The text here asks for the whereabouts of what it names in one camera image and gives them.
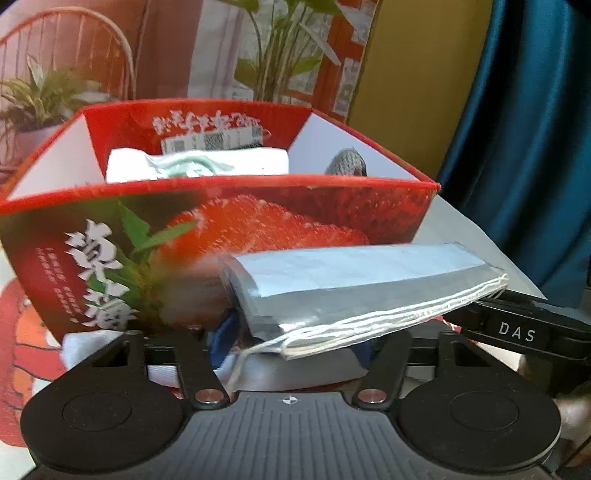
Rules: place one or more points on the white cartoon print tablecloth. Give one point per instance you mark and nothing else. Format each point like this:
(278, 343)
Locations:
(27, 369)

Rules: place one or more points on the grey knit cloth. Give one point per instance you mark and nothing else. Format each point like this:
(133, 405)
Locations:
(346, 161)

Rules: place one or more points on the teal curtain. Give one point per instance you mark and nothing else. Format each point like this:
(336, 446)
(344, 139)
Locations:
(531, 138)

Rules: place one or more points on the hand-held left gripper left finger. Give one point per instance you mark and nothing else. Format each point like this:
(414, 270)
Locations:
(219, 344)

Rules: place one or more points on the person's right hand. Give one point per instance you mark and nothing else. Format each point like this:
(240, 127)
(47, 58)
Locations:
(575, 415)

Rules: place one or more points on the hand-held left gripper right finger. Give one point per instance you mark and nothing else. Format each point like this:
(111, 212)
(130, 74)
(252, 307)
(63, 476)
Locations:
(390, 364)

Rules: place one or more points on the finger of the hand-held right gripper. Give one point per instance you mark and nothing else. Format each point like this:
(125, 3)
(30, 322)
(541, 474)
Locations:
(468, 321)

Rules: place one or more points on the white sock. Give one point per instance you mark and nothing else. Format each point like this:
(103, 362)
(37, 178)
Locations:
(286, 374)

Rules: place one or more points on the red strawberry print cardboard box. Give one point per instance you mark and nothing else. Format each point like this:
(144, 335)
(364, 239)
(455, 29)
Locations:
(300, 221)

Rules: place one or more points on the printed room scene backdrop cloth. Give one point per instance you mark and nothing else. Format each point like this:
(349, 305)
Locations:
(175, 55)

